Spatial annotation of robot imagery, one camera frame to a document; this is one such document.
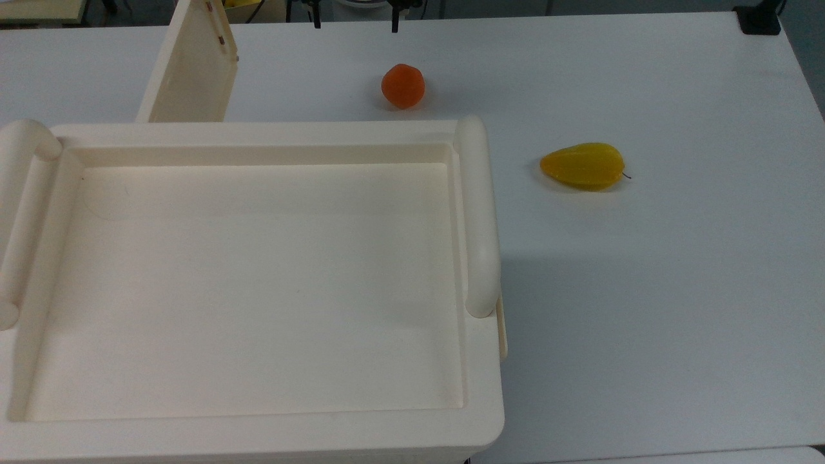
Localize yellow toy starfruit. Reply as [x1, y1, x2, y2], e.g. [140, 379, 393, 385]
[539, 142, 632, 192]

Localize light wooden table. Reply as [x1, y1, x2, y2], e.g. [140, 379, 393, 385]
[0, 0, 88, 25]

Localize orange toy tangerine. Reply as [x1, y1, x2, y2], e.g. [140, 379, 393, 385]
[381, 63, 426, 110]

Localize cream plastic cabinet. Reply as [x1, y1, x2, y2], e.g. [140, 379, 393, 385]
[0, 115, 509, 464]

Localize cream cabinet carry handle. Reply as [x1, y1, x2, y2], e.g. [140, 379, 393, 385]
[453, 115, 503, 320]
[0, 118, 64, 332]

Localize cream cabinet door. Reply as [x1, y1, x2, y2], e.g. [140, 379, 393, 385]
[135, 0, 241, 124]

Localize black table clamp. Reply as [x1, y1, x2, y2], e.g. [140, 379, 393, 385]
[733, 0, 787, 35]

